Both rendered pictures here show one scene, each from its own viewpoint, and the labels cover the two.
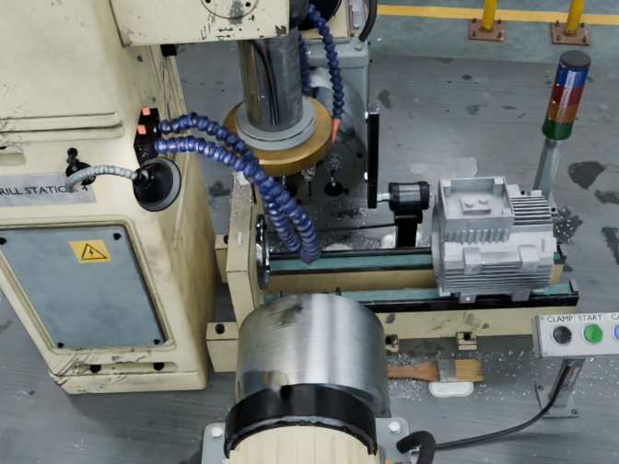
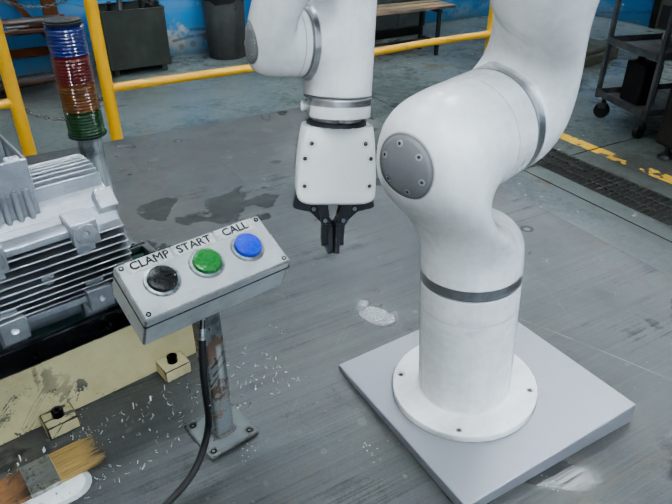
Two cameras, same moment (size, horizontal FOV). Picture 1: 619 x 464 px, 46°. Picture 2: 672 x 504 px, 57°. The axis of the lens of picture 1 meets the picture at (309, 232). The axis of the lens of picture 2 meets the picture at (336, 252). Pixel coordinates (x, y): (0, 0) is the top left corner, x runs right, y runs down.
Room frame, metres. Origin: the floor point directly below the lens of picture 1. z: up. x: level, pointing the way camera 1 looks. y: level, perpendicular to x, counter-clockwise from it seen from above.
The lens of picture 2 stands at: (0.16, -0.19, 1.41)
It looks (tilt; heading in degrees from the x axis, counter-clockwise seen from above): 31 degrees down; 317
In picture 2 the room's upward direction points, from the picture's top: straight up
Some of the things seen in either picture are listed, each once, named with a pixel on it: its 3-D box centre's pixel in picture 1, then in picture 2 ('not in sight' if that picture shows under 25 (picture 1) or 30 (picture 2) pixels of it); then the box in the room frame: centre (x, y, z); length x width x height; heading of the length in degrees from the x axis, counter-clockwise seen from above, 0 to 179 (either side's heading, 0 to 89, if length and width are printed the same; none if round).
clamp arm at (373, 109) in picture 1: (373, 158); not in sight; (1.04, -0.14, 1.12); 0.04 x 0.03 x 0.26; 87
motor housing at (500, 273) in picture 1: (488, 243); (24, 248); (0.90, -0.34, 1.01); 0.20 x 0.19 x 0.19; 87
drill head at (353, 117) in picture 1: (309, 128); not in sight; (1.25, -0.02, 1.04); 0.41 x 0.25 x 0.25; 177
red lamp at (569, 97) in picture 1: (567, 88); (72, 67); (1.19, -0.55, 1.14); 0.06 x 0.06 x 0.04
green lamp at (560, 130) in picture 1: (558, 122); (84, 121); (1.19, -0.55, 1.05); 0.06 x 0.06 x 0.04
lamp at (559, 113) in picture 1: (563, 106); (79, 95); (1.19, -0.55, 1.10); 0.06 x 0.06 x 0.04
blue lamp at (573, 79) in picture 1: (572, 70); (66, 39); (1.19, -0.55, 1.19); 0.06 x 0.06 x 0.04
